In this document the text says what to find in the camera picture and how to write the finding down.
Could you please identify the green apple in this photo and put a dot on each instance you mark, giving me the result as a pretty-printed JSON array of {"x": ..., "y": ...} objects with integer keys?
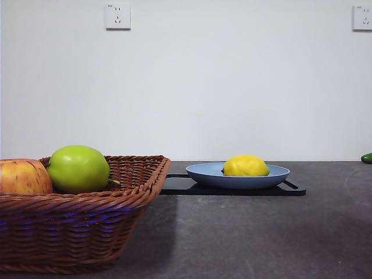
[{"x": 78, "y": 168}]

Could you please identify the white wall socket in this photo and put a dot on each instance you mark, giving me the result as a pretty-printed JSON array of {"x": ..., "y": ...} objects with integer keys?
[
  {"x": 363, "y": 17},
  {"x": 117, "y": 16}
]

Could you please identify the green cucumber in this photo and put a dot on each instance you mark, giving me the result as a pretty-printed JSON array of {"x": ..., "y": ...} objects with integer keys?
[{"x": 367, "y": 157}]

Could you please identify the yellow lemon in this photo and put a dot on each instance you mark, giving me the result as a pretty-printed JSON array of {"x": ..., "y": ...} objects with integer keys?
[{"x": 245, "y": 165}]

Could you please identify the brown wicker basket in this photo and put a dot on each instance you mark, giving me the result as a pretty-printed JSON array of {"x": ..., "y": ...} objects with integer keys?
[{"x": 72, "y": 226}]

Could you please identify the red yellow apple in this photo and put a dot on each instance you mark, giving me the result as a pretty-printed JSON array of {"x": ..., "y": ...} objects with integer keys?
[{"x": 23, "y": 177}]

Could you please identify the blue round plate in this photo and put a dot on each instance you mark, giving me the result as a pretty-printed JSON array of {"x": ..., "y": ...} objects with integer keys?
[{"x": 232, "y": 181}]

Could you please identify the black flat tray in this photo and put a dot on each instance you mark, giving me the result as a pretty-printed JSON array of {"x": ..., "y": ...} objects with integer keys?
[{"x": 177, "y": 186}]

